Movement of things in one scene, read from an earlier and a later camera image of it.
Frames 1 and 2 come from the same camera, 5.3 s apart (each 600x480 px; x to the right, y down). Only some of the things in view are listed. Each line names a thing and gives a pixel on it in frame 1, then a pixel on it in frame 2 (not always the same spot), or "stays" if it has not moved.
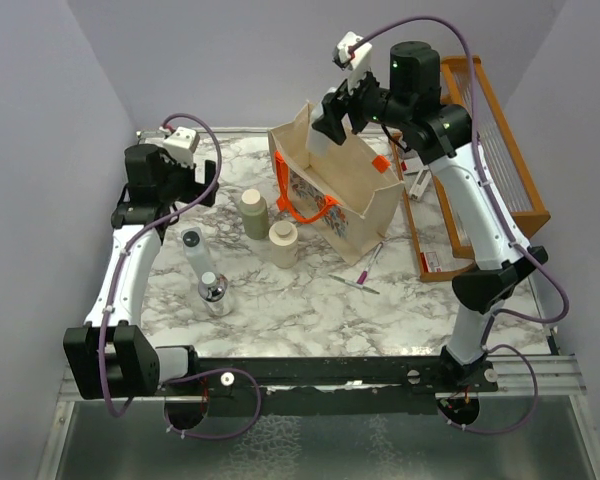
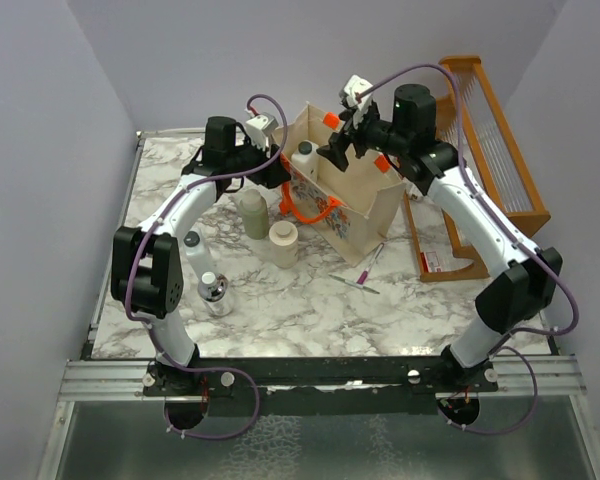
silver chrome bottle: [212, 288] stays
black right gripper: [329, 123] to [339, 142]
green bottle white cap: [254, 209] stays
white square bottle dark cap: [317, 143] to [306, 160]
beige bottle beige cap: [283, 238] stays
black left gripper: [195, 188] to [274, 173]
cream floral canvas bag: [348, 200] stays
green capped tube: [353, 283] stays
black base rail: [318, 386] stays
